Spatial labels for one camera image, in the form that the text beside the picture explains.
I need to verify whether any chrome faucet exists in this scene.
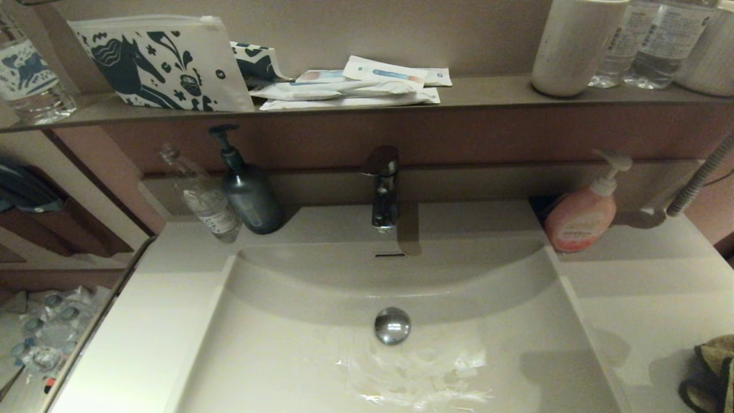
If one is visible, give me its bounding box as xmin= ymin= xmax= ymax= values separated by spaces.
xmin=358 ymin=145 xmax=402 ymax=233

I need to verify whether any yellow cloth with black trim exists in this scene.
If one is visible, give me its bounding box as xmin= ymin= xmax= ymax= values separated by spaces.
xmin=678 ymin=335 xmax=734 ymax=413

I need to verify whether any white sink basin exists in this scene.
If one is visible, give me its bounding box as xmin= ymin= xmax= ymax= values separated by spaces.
xmin=166 ymin=238 xmax=623 ymax=413

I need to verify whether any flat white packet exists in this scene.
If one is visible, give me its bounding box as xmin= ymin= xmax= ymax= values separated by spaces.
xmin=260 ymin=88 xmax=441 ymax=111

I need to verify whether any dark grey pump bottle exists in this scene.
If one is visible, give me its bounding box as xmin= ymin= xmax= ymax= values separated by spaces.
xmin=208 ymin=124 xmax=284 ymax=235

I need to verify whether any chrome drain stopper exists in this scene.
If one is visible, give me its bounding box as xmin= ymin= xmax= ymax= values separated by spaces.
xmin=374 ymin=307 xmax=412 ymax=345

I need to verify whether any long white tube packet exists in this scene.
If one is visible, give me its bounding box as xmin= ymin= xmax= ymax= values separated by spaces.
xmin=251 ymin=80 xmax=416 ymax=102

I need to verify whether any white sachet with blue stripe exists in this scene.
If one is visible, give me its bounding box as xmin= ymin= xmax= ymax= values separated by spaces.
xmin=343 ymin=55 xmax=428 ymax=91

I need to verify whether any white sachet with orange print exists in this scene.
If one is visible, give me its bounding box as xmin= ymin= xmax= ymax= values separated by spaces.
xmin=296 ymin=69 xmax=350 ymax=84

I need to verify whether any uncapped clear plastic bottle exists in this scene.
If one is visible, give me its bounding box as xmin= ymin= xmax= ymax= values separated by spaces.
xmin=159 ymin=143 xmax=244 ymax=244

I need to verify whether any small horse print pouch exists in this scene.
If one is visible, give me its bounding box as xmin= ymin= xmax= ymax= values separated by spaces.
xmin=229 ymin=41 xmax=293 ymax=89

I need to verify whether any pink soap pump bottle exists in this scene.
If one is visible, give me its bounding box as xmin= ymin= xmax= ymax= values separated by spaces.
xmin=544 ymin=150 xmax=633 ymax=254

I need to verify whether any large horse print pouch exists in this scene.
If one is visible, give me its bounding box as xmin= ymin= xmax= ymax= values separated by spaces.
xmin=67 ymin=14 xmax=256 ymax=113

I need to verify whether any speckled white ceramic cup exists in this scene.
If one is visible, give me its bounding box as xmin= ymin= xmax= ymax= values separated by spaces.
xmin=532 ymin=0 xmax=630 ymax=98

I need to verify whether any clear water bottle white label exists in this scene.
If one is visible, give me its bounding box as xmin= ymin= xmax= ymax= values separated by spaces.
xmin=589 ymin=0 xmax=647 ymax=89
xmin=624 ymin=0 xmax=717 ymax=90

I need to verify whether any shrink-wrapped water bottle pack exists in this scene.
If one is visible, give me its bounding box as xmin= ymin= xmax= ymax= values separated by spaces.
xmin=0 ymin=286 xmax=112 ymax=396

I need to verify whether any dark grey slipper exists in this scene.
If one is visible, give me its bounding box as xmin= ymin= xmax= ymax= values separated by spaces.
xmin=0 ymin=161 xmax=67 ymax=214

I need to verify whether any water bottle blue animal label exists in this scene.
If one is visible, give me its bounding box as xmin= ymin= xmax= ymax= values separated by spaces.
xmin=0 ymin=9 xmax=77 ymax=126

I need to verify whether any plain white ceramic cup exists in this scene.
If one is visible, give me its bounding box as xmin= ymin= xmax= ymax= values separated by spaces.
xmin=674 ymin=3 xmax=734 ymax=96

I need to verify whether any brown wall shelf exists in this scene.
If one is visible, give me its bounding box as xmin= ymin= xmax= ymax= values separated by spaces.
xmin=0 ymin=75 xmax=734 ymax=134

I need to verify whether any grey corrugated hose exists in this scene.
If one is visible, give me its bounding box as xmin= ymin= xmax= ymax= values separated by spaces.
xmin=667 ymin=133 xmax=734 ymax=217

